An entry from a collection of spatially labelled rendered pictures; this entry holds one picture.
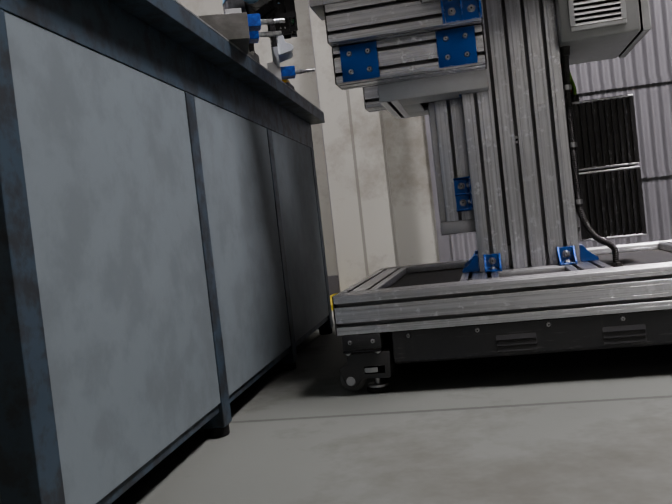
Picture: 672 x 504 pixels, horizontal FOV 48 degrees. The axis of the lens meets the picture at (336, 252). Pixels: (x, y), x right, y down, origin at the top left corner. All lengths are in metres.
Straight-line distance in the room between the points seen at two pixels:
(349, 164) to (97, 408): 2.99
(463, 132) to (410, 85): 0.20
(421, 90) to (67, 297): 1.17
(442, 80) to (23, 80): 1.18
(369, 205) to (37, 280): 3.06
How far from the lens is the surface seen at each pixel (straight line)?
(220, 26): 1.68
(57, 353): 0.97
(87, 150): 1.09
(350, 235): 3.90
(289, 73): 2.16
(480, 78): 1.92
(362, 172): 3.89
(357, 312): 1.70
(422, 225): 4.00
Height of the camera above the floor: 0.39
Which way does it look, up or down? 2 degrees down
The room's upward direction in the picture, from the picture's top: 6 degrees counter-clockwise
